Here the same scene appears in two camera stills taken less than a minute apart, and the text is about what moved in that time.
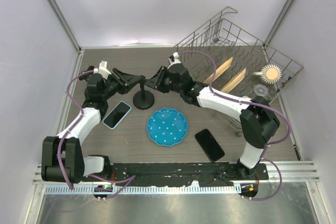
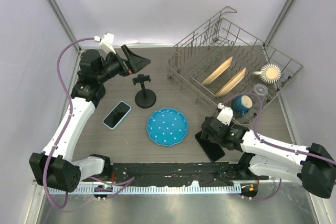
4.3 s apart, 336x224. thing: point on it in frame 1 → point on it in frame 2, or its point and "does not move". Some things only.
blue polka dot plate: [167, 127] does not move
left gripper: [129, 81] → [134, 62]
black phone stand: [143, 99] does not move
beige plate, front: [234, 81] does not move
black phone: [209, 145] does not move
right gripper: [154, 82] → [203, 135]
